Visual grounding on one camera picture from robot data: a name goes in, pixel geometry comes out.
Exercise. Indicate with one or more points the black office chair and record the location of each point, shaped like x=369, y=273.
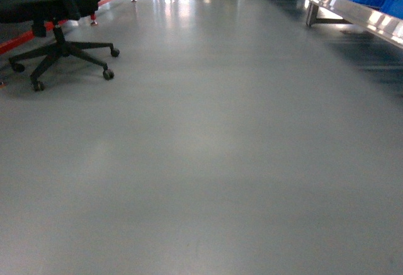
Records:
x=39, y=12

